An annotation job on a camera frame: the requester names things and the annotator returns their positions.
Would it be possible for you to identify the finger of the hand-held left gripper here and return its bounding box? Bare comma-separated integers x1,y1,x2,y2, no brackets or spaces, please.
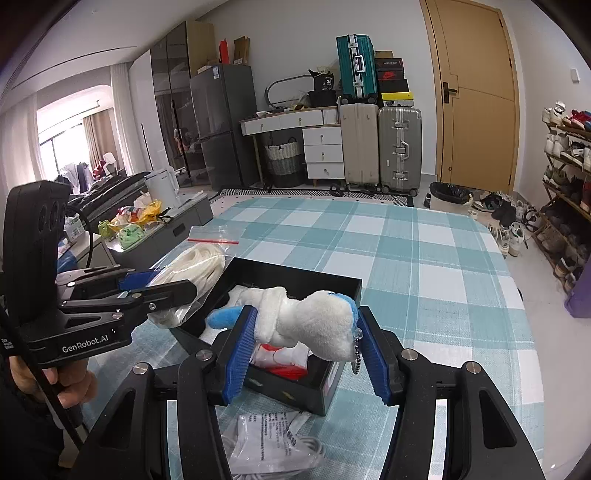
58,279,199,324
55,267,160,298

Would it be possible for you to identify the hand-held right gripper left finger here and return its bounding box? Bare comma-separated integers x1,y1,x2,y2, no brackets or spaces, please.
78,306,259,480

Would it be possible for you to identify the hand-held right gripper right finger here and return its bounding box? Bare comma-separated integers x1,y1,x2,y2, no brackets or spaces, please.
358,305,546,480

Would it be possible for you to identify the clear zip bag white rope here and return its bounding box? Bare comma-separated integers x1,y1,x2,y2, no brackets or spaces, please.
148,225,241,329

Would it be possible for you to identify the red white packet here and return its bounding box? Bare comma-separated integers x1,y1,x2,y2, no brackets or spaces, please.
256,344,311,377

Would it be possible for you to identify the white blue plush toy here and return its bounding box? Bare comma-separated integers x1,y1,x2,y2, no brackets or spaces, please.
205,286,366,376

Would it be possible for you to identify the black cardboard box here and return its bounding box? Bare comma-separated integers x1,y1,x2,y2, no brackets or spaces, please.
178,257,363,416

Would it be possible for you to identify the green soft item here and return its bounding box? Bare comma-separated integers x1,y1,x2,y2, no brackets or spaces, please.
117,224,146,250

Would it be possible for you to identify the person's left hand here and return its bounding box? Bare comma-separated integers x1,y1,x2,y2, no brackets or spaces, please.
11,355,98,409

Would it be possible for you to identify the yellow plastic bag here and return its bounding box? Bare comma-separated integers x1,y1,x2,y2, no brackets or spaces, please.
139,199,164,227

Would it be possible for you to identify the grey side cabinet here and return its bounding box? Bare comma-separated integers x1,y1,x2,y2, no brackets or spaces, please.
60,191,214,278

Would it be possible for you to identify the clear printed plastic bag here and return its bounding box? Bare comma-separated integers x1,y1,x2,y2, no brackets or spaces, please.
222,411,326,480

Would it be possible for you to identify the teal checked tablecloth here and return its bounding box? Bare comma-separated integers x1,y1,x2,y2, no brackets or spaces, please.
83,196,546,480

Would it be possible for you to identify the black sofa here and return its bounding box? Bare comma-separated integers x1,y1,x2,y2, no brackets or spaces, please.
69,171,153,217

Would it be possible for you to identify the white electric kettle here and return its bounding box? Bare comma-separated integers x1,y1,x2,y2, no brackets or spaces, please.
145,168,181,208

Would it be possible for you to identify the brown curtain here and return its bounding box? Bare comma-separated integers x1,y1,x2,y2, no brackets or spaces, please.
83,111,118,171

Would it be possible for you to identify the white sheer curtain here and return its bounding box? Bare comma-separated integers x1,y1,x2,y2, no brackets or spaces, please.
111,62,153,174

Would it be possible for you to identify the woven laundry basket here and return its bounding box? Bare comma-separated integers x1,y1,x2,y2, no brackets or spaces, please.
264,138,303,188

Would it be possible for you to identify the grey refrigerator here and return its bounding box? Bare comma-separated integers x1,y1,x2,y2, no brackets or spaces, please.
189,64,259,190

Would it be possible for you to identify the black trash bin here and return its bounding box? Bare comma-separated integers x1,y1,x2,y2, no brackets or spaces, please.
429,181,474,210

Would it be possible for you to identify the dark glass wardrobe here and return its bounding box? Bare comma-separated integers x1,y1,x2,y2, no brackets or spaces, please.
152,21,192,185

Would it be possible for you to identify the pile of shoes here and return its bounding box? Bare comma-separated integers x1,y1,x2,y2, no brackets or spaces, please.
471,191,541,259

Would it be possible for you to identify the silver suitcase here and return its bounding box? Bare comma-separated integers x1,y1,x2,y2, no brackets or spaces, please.
378,107,423,195

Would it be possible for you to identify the purple cloth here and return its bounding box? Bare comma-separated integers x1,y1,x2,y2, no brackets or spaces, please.
564,272,591,319

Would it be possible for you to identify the white desk with drawers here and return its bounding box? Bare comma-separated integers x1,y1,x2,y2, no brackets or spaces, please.
240,107,346,181

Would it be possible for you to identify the beige suitcase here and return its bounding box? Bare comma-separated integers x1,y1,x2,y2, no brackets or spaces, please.
339,102,382,190

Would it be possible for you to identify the wooden shoe rack with shoes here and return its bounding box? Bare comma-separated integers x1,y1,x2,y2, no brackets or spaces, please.
538,102,591,296

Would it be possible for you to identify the black bag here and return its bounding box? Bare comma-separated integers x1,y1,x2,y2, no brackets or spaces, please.
308,69,340,109

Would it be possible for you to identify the tan wooden door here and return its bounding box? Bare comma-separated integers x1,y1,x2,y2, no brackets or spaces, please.
420,0,520,195

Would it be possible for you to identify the teal suitcase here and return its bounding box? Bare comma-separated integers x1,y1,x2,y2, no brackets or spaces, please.
335,34,379,104

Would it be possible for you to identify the oval metal frame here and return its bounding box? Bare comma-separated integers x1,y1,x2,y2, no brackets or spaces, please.
264,76,315,112

